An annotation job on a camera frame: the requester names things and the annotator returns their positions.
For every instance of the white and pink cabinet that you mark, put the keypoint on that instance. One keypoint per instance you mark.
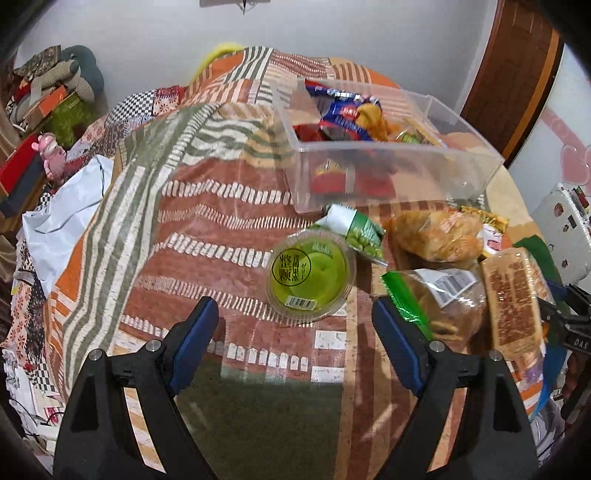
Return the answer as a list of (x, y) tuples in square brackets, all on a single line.
[(563, 134)]

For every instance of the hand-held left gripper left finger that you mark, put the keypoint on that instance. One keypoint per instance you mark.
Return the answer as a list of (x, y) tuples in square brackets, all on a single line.
[(196, 341)]

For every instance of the white plastic bag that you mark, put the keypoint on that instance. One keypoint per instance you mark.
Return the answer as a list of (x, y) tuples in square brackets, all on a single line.
[(64, 203)]

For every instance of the red box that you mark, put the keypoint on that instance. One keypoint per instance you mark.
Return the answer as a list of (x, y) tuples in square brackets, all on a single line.
[(18, 170)]

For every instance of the pink plush toy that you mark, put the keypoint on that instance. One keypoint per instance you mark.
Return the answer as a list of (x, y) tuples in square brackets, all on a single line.
[(51, 154)]

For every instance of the green jelly cup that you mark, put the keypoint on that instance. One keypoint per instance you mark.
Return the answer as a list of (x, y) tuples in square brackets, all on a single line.
[(310, 276)]

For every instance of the wooden door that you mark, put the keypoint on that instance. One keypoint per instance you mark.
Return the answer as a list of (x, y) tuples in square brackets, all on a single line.
[(508, 69)]

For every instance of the grey plush toy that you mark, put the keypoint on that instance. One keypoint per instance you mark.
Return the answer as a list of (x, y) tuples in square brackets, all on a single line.
[(76, 74)]

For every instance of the clear plastic storage bin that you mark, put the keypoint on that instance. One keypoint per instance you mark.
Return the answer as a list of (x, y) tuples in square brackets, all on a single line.
[(383, 184)]

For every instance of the white plastic chair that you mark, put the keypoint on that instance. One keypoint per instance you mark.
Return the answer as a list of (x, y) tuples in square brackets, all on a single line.
[(561, 226)]

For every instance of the brown cracker packet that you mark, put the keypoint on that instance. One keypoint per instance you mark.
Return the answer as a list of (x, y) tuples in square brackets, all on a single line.
[(515, 300)]

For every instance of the green and white snack packet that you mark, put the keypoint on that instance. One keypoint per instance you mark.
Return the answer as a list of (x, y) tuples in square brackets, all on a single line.
[(360, 230)]

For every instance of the orange cardboard box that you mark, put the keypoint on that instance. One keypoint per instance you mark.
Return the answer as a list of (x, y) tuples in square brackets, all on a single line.
[(48, 104)]

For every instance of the blue snack packet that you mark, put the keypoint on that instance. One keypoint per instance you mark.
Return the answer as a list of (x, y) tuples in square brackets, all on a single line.
[(344, 113)]

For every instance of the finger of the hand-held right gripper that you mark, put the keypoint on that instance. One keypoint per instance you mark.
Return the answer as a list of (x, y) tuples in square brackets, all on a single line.
[(564, 297)]

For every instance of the clear green-edged cookie bag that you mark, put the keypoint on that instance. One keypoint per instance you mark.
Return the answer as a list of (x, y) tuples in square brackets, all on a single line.
[(438, 295)]

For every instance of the yellow cloth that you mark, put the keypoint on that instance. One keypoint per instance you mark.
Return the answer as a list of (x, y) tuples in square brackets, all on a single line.
[(217, 55)]

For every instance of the yellow and red snack packet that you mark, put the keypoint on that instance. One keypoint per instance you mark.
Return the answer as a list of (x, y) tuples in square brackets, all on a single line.
[(491, 230)]

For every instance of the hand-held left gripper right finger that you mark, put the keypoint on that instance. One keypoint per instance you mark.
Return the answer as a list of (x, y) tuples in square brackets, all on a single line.
[(398, 344)]

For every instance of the yellow chips packet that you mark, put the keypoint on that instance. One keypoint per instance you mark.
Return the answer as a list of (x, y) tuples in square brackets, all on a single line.
[(376, 122)]

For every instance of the orange bread bag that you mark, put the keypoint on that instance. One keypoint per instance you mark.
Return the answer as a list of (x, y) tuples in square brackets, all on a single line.
[(436, 235)]

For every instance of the patterned patchwork blanket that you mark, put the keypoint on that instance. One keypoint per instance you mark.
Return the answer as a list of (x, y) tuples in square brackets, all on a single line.
[(194, 207)]

